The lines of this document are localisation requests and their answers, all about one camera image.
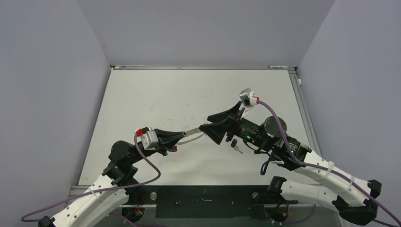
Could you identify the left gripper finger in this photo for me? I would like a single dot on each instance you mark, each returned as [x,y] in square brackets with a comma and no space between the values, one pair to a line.
[168,143]
[162,134]

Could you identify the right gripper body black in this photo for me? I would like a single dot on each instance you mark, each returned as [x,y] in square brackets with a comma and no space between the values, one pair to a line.
[243,128]

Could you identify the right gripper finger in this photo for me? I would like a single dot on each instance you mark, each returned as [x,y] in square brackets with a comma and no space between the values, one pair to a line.
[217,131]
[222,116]

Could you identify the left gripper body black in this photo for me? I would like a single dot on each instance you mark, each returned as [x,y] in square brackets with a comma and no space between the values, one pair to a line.
[159,149]

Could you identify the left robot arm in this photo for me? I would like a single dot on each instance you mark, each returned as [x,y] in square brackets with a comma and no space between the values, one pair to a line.
[116,183]

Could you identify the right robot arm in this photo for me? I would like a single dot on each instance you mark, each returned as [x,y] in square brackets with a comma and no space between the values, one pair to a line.
[352,198]

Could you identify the black-headed key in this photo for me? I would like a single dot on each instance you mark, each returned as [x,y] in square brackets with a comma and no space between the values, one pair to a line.
[235,146]

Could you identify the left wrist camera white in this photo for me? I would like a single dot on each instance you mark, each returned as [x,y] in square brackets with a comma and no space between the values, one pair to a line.
[149,139]

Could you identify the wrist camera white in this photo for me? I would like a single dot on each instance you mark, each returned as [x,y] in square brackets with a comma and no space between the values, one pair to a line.
[249,100]
[149,139]

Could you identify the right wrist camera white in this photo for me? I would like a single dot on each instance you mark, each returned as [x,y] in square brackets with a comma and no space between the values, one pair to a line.
[249,100]

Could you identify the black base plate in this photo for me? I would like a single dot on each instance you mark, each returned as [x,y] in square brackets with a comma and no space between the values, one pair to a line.
[204,201]

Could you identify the aluminium frame rail right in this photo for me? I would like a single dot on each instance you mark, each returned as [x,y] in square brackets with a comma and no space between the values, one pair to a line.
[303,128]

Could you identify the aluminium frame rail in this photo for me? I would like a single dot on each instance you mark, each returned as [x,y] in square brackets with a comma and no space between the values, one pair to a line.
[303,128]
[144,67]

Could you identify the aluminium frame rail back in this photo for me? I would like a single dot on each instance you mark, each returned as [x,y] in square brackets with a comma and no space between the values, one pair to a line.
[144,67]

